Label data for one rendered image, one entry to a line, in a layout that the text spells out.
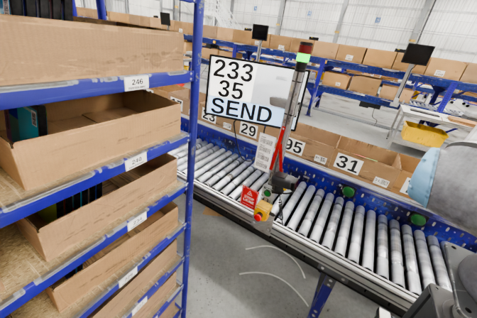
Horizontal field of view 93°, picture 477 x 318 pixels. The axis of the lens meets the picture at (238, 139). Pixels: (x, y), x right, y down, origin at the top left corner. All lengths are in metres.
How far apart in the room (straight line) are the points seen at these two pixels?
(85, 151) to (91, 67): 0.18
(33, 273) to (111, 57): 0.49
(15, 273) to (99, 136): 0.33
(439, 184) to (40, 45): 0.84
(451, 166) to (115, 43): 0.79
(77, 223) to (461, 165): 0.90
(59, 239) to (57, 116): 0.38
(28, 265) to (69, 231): 0.10
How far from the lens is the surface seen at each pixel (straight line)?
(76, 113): 0.90
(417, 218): 1.75
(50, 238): 0.68
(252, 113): 1.15
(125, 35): 0.58
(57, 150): 0.57
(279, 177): 1.07
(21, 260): 0.75
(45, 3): 0.57
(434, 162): 0.71
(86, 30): 0.54
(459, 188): 0.70
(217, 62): 1.16
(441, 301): 0.94
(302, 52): 0.97
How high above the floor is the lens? 1.66
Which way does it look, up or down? 25 degrees down
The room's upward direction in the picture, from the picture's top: 8 degrees clockwise
